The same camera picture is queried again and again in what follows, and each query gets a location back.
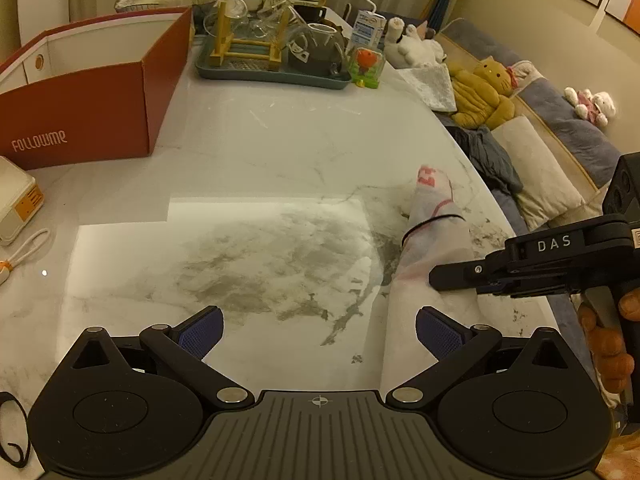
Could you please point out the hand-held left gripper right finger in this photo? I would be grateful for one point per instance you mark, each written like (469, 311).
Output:
(440, 333)

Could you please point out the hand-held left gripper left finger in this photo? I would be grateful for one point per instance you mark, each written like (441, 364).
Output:
(200, 331)

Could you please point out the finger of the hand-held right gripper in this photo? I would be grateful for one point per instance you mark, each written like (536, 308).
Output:
(450, 276)

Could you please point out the black rubber band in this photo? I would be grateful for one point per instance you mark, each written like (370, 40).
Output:
(4, 400)
(425, 221)

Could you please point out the white shopping bag red print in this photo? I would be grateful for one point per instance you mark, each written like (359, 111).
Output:
(440, 200)

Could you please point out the person's right hand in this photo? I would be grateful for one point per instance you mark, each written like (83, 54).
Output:
(607, 342)

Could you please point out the beige cushion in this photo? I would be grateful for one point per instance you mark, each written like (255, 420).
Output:
(535, 170)

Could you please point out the dark grey clothing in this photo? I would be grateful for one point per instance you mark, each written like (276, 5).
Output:
(490, 160)

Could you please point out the blue grey sofa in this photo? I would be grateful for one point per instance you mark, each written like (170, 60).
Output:
(565, 125)

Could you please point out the pink plush toy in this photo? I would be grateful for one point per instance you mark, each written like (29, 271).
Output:
(595, 105)

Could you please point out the yellow cat plush toy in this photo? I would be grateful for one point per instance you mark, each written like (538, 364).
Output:
(480, 100)

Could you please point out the grey patterned cloth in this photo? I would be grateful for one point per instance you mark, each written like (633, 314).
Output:
(430, 87)

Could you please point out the dotted fleece clothing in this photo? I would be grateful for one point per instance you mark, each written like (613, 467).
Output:
(622, 460)

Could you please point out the orange toy in clear case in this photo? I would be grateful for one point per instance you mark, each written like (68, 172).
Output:
(367, 67)

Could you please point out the white and orange device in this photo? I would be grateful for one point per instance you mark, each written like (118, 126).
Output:
(15, 200)

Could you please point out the white plush toy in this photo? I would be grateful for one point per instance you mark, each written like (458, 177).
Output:
(415, 50)

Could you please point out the red cardboard box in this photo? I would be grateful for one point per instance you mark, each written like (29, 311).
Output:
(100, 110)

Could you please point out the large glass pitcher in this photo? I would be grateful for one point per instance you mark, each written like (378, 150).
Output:
(317, 55)

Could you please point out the white drink carton with straw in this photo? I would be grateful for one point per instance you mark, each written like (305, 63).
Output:
(367, 30)

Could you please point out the green tray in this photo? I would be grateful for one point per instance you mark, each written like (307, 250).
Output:
(260, 78)

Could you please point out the wooden cup rack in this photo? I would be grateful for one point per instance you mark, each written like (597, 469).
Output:
(220, 55)

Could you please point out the clear glass cup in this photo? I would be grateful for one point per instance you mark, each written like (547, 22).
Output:
(235, 15)
(265, 20)

